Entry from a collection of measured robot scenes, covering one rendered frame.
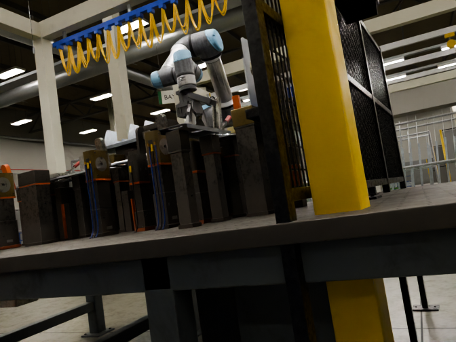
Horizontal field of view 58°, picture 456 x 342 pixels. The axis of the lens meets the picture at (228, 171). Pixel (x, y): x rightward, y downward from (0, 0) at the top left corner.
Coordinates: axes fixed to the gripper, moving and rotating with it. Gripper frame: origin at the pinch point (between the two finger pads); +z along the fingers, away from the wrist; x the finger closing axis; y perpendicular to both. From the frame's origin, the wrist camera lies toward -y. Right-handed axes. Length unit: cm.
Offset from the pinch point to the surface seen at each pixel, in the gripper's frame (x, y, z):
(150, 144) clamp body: 25.4, 5.5, 3.8
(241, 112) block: 17.1, -27.5, 0.8
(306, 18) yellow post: 53, -64, -6
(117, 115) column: -567, 561, -227
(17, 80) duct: -601, 942, -440
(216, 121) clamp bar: -14.6, -0.2, -6.9
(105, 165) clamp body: 16.1, 37.6, 4.7
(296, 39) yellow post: 53, -61, -2
